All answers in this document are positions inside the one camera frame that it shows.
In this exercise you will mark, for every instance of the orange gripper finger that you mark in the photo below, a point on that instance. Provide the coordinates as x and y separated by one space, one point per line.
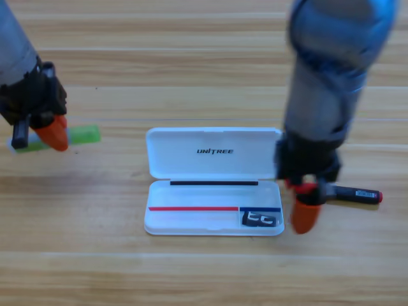
55 135
306 216

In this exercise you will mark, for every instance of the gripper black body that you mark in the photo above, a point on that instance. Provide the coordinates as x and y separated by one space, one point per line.
38 95
303 159

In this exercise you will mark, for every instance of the green highlighter marker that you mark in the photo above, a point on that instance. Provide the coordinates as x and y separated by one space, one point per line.
83 134

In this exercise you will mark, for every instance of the black eraser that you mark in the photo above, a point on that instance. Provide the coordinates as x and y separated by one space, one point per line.
258 220

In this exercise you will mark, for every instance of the red and black pen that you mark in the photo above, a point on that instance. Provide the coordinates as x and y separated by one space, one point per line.
357 193

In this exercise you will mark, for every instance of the white plastic pencil case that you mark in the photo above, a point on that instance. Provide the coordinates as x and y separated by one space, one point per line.
213 159

